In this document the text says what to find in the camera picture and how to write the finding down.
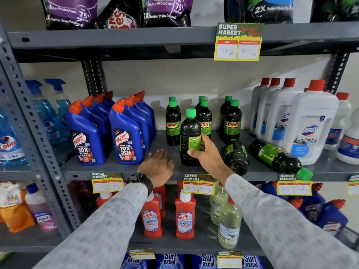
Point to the dark green-capped cleaner bottle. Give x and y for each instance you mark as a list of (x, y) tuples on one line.
[(190, 128)]

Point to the black wristwatch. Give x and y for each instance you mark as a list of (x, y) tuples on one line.
[(140, 178)]

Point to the blue glass cleaner spray bottle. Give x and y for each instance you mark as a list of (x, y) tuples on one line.
[(11, 140), (62, 100), (46, 117)]

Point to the dark green detergent pouch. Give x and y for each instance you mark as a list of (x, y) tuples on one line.
[(335, 8), (260, 8)]

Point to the person's right forearm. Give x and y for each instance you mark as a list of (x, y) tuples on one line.
[(280, 226)]

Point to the rows of blue toilet cleaners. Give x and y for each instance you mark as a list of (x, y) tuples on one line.
[(126, 137)]

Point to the red white detergent pouch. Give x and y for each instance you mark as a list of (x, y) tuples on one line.
[(119, 20)]

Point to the person's right hand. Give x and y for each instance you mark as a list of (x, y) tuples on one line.
[(214, 161)]

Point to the person's left hand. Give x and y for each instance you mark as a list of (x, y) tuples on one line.
[(157, 169)]

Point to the orange refill pouch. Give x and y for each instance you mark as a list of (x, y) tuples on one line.
[(16, 218)]

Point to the grey metal shelf rack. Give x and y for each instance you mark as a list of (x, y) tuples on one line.
[(157, 39)]

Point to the white jug bottle red cap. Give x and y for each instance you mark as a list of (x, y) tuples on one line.
[(311, 123), (282, 114), (265, 109), (255, 106)]

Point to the white round cleaner bottle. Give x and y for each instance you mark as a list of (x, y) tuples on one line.
[(340, 120), (350, 142)]

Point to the person's right thumb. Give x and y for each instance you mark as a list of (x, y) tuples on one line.
[(195, 153)]

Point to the blue detergent packet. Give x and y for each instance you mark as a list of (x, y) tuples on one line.
[(134, 263), (252, 261), (171, 261), (206, 261)]

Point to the group of dark green-capped bottles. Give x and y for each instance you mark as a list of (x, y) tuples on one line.
[(232, 123)]

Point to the pink cleaner bottle blue cap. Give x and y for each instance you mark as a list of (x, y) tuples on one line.
[(40, 210)]

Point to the person's left forearm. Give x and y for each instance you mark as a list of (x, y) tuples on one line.
[(106, 226)]

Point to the person's left fingers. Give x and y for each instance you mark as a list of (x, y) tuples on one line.
[(164, 157)]

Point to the red toilet cleaner bottle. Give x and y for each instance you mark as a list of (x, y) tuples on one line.
[(161, 198), (151, 218), (103, 199), (185, 218)]

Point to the large yellow green price tag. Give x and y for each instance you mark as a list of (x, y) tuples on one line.
[(238, 41)]

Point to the blue bottle orange cap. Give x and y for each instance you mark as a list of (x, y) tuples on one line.
[(270, 189), (332, 218), (311, 205)]

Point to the small yellow green price tag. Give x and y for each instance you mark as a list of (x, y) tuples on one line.
[(230, 259), (199, 185), (294, 186), (354, 186), (107, 183), (142, 254)]

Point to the clear yellowish liquid bottle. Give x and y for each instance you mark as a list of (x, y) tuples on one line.
[(217, 201), (229, 224)]

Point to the purple detergent pouch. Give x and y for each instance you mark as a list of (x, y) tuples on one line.
[(70, 11), (167, 11)]

